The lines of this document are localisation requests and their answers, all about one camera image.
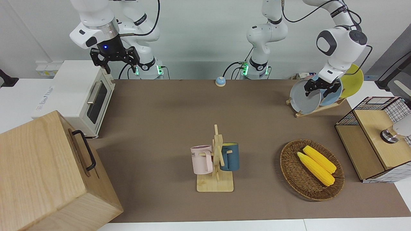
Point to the white toaster oven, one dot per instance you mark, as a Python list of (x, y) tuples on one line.
[(70, 93)]

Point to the black stand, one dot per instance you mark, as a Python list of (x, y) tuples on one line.
[(6, 80)]

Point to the pink mug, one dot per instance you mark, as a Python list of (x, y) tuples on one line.
[(200, 160)]

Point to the blue service bell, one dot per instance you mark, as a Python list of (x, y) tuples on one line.
[(220, 81)]

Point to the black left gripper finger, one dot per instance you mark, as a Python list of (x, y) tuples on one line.
[(309, 91), (331, 91)]

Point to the yellow corn cob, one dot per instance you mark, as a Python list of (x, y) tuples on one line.
[(321, 158), (316, 170)]

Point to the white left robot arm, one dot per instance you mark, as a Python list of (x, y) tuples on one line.
[(340, 45)]

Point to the gray plate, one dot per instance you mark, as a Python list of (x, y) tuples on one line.
[(301, 101)]

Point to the dark teal mug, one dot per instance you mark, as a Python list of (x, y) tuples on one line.
[(231, 158)]

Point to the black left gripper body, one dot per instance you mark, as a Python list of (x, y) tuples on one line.
[(322, 85)]

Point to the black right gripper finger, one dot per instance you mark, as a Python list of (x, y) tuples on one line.
[(106, 68), (133, 67)]

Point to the white cylindrical bottle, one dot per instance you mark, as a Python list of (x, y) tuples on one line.
[(399, 130)]

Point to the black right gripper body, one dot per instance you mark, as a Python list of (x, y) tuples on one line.
[(112, 51)]

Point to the brown wicker basket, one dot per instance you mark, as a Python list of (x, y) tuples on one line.
[(295, 173)]

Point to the wooden plate rack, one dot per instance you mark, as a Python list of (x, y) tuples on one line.
[(321, 109)]

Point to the yellow plate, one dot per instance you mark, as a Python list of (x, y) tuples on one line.
[(353, 83)]

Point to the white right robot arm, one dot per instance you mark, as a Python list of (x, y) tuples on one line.
[(96, 25)]

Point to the wooden mug tree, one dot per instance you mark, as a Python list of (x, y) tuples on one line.
[(216, 183)]

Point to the light blue plate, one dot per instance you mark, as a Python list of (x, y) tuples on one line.
[(330, 99)]

